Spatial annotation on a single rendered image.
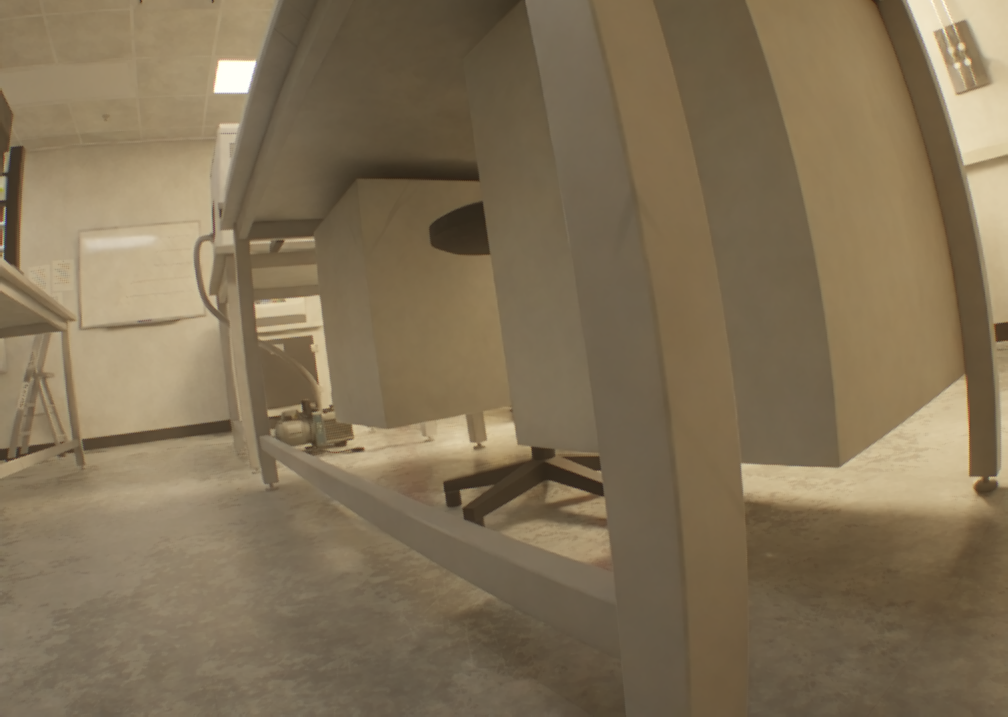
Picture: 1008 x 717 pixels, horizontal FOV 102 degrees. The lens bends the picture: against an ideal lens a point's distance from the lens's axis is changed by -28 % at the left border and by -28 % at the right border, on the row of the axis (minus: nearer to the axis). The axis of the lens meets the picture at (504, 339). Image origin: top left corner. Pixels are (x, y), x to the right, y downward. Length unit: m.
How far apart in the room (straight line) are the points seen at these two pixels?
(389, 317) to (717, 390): 1.17
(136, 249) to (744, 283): 5.27
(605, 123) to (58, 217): 5.58
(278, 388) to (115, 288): 1.83
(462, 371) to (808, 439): 1.08
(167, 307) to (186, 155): 1.47
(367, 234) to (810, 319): 1.12
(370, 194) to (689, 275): 1.23
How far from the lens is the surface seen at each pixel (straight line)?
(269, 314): 4.76
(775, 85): 0.53
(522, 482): 1.13
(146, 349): 5.35
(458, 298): 1.47
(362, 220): 1.42
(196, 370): 5.32
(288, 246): 2.36
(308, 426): 2.76
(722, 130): 0.55
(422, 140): 1.42
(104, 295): 5.45
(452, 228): 1.10
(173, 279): 5.41
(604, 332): 0.26
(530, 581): 0.39
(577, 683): 0.58
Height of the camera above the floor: 0.32
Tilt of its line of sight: 2 degrees up
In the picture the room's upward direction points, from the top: 8 degrees counter-clockwise
